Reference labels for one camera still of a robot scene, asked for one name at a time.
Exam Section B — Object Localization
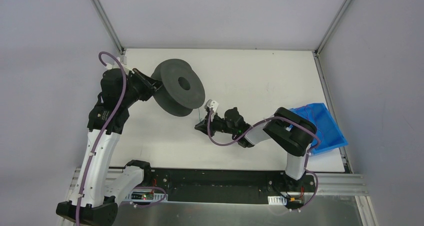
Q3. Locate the blue plastic bin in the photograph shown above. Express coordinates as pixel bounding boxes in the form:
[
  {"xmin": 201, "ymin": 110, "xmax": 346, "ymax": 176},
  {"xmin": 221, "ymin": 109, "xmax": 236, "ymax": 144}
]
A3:
[{"xmin": 290, "ymin": 103, "xmax": 348, "ymax": 155}]

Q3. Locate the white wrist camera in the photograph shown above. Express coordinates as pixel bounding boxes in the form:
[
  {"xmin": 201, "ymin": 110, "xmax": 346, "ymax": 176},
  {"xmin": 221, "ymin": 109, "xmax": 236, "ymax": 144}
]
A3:
[
  {"xmin": 204, "ymin": 99, "xmax": 219, "ymax": 114},
  {"xmin": 105, "ymin": 56, "xmax": 130, "ymax": 75}
]

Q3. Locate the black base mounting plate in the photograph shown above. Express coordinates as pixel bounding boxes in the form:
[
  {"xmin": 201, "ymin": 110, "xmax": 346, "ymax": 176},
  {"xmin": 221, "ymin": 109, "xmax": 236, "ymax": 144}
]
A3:
[{"xmin": 129, "ymin": 168, "xmax": 316, "ymax": 205}]

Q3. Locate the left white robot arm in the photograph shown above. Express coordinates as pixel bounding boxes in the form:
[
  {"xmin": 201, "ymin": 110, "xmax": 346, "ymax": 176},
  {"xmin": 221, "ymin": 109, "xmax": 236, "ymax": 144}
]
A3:
[{"xmin": 56, "ymin": 69, "xmax": 163, "ymax": 226}]

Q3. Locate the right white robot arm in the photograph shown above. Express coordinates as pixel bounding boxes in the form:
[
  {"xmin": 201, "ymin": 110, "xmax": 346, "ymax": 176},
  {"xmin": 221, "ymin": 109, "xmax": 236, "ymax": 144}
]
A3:
[{"xmin": 194, "ymin": 107, "xmax": 321, "ymax": 191}]

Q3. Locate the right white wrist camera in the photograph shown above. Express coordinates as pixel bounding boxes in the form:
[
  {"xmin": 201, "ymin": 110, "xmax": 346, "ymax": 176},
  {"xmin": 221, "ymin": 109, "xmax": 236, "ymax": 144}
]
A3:
[{"xmin": 204, "ymin": 99, "xmax": 219, "ymax": 114}]

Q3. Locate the black cable spool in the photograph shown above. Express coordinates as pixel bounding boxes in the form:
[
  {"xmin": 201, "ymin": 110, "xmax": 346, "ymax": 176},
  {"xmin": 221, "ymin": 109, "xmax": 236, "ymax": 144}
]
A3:
[{"xmin": 151, "ymin": 59, "xmax": 206, "ymax": 117}]

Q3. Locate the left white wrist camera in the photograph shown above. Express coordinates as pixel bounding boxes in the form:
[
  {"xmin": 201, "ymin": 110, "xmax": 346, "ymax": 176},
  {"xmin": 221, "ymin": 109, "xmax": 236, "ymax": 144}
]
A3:
[{"xmin": 105, "ymin": 56, "xmax": 130, "ymax": 75}]

